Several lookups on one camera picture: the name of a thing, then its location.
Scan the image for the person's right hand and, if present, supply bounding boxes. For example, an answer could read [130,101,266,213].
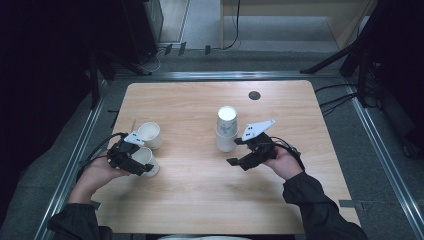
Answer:
[263,146,304,181]

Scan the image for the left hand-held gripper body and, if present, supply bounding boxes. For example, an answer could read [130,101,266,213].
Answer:
[106,130,146,172]

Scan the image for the black cabinet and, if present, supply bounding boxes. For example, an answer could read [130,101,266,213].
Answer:
[121,0,164,66]

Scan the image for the black tripod stand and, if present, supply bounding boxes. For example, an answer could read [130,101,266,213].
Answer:
[299,19,378,75]

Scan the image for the stack of nested paper cups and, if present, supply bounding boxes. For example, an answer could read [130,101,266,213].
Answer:
[215,105,240,153]

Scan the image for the beige wooden furniture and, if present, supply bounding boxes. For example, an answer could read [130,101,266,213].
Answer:
[219,0,379,51]

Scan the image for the white floor cable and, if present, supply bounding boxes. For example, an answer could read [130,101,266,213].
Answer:
[143,46,168,74]

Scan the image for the dark curtain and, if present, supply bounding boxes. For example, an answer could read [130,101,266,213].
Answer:
[0,0,98,228]

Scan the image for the black hanging cable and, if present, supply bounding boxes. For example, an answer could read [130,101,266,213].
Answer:
[221,0,242,51]

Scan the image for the black metal stand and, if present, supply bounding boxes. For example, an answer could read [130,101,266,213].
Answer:
[87,49,153,109]

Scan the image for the person's left hand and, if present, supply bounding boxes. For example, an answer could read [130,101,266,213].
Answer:
[77,151,132,201]

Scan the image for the black floor cables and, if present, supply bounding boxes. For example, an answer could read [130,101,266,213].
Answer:
[314,83,358,118]

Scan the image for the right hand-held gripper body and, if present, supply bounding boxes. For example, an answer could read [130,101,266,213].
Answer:
[237,119,278,172]

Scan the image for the white paper cup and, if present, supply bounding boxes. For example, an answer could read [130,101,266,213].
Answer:
[131,146,161,178]
[137,121,164,150]

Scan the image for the aluminium floor rail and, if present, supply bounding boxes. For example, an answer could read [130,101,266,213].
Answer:
[113,70,341,81]
[34,79,109,240]
[346,83,424,240]

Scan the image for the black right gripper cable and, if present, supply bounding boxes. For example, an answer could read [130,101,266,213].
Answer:
[269,136,306,172]

